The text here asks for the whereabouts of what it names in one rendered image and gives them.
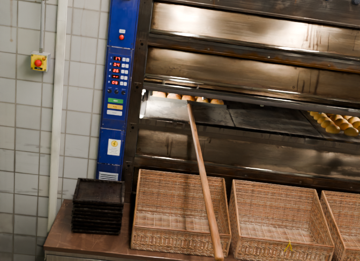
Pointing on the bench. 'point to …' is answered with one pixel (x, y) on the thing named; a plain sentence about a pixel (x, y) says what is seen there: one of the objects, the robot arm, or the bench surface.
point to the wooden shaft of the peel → (205, 191)
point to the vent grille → (108, 176)
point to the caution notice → (114, 147)
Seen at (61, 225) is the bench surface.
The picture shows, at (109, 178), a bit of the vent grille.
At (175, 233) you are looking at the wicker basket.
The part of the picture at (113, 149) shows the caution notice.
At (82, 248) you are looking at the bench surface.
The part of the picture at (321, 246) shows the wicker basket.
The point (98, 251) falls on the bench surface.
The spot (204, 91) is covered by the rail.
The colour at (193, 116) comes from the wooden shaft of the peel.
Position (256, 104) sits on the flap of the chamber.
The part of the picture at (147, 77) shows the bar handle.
